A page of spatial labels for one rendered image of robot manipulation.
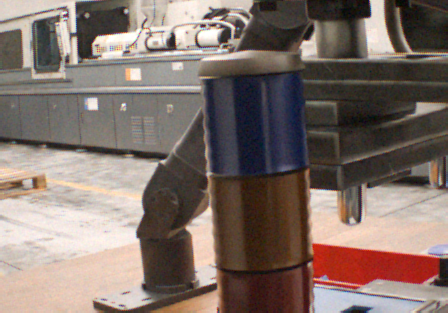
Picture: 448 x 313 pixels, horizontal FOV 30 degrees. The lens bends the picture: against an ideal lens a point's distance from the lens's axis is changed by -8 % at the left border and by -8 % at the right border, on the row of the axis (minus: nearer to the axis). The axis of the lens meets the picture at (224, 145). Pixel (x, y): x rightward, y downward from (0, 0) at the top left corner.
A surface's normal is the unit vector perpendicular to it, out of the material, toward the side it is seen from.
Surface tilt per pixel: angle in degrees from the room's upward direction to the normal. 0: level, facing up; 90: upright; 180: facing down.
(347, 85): 90
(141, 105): 90
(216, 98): 104
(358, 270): 90
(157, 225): 90
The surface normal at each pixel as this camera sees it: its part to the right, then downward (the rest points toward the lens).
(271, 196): 0.20, 0.35
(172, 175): -0.30, 0.14
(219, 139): -0.66, -0.10
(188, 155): -0.23, -0.07
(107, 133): -0.75, 0.15
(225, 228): -0.71, 0.38
